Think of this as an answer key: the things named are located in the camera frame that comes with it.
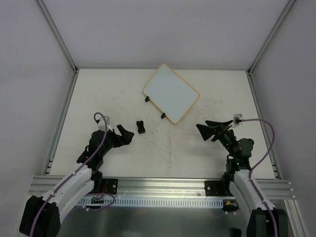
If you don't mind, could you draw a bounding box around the yellow framed whiteboard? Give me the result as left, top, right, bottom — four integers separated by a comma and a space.
143, 63, 200, 124

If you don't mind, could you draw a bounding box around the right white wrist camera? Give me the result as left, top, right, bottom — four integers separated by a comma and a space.
233, 114, 243, 127

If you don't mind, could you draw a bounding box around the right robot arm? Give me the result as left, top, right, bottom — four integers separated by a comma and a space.
196, 118, 288, 237

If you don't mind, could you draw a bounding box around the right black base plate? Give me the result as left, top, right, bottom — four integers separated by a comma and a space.
204, 180, 233, 197

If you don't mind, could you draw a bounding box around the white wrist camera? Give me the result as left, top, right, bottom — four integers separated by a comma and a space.
233, 114, 243, 127
97, 116, 112, 132

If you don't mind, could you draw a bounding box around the white slotted cable duct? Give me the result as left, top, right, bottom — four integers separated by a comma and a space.
77, 196, 224, 209

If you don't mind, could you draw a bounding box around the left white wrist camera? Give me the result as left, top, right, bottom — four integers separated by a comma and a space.
97, 116, 112, 132

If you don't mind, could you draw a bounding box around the purple cable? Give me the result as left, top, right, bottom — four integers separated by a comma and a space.
238, 118, 278, 237
29, 112, 116, 237

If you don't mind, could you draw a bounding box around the left aluminium frame post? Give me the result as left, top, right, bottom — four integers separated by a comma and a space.
35, 0, 78, 73

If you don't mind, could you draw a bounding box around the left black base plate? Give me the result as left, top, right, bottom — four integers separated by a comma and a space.
93, 178, 119, 195

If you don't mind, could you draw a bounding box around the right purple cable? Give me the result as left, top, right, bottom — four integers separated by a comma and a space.
238, 118, 278, 237

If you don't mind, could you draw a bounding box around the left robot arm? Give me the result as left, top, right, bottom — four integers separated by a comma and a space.
19, 124, 134, 237

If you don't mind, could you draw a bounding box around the black object on floor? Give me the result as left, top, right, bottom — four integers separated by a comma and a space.
230, 228, 242, 237

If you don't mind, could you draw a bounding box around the aluminium frame post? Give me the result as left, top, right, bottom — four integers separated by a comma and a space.
247, 0, 296, 74
35, 0, 78, 73

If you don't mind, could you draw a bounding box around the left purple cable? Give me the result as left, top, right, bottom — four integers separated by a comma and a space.
29, 112, 116, 237

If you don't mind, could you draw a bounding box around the right aluminium frame post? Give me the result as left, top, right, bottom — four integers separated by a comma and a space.
247, 0, 296, 74

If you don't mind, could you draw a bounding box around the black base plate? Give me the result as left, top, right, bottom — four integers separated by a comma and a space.
93, 178, 119, 195
204, 180, 233, 197

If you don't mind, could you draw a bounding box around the black bone-shaped eraser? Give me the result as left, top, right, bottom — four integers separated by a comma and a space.
136, 120, 146, 134

